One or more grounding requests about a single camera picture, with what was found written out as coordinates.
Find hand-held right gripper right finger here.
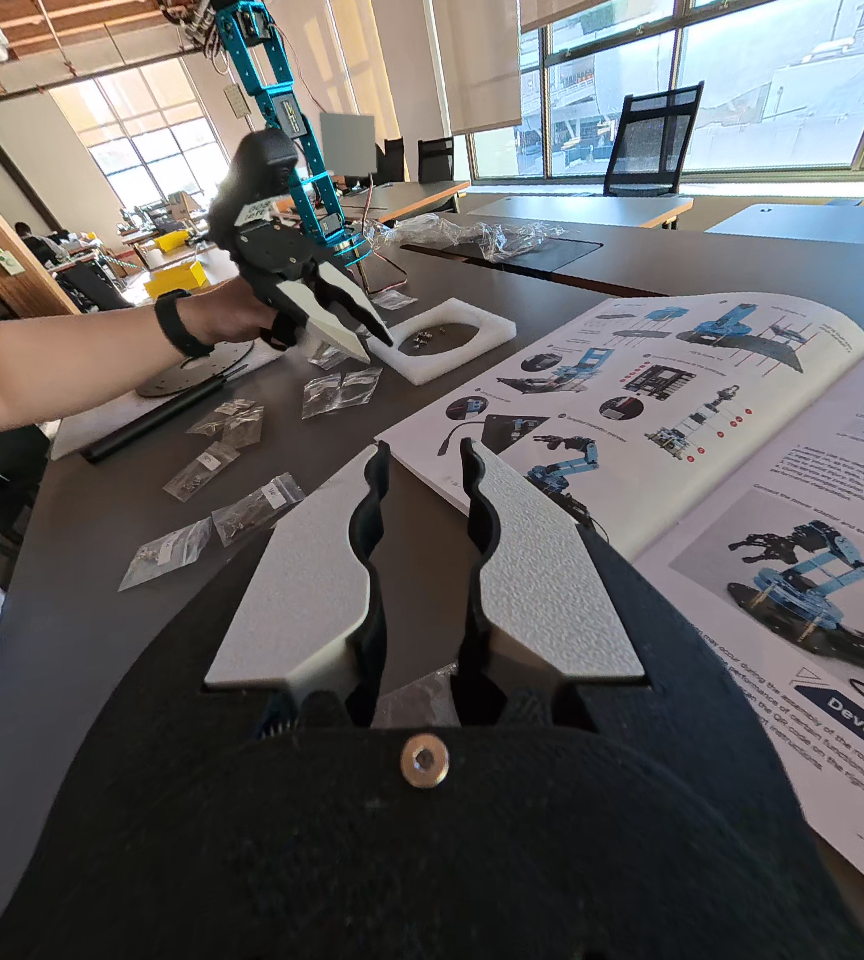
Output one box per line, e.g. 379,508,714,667
458,437,646,687

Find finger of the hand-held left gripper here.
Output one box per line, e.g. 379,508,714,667
276,279,371,367
316,258,395,349

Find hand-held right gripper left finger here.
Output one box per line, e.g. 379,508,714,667
204,441,391,695

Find white foam frame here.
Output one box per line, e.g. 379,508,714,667
366,297,517,387

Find robot arm instruction booklet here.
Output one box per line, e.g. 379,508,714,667
375,291,864,920

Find person's left forearm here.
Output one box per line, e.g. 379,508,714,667
0,298,178,440

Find dark grey desk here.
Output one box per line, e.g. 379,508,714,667
0,213,864,960

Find dark neighbouring desk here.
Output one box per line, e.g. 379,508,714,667
402,213,864,346

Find person's left hand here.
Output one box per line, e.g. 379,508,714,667
203,274,284,350

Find wooden-edged table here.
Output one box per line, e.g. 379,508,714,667
334,180,472,226

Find black wristwatch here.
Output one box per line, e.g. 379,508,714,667
154,288,215,359

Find crumpled clear plastic wrap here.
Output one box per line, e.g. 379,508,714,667
363,213,564,262

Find round black metal plate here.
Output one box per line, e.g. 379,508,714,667
135,341,253,399

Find large glass window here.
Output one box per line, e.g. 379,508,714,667
469,0,864,181
49,56,226,211

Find black tube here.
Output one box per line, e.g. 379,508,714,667
81,372,226,464

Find white foam sheet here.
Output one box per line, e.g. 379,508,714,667
49,345,286,460

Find grey table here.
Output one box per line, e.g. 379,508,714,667
469,193,695,230
705,202,864,249

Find beige roller blind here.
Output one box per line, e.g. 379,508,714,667
432,0,524,136

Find black mesh office chair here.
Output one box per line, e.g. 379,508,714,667
603,81,705,198

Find red servo wire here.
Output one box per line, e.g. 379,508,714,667
360,243,412,297

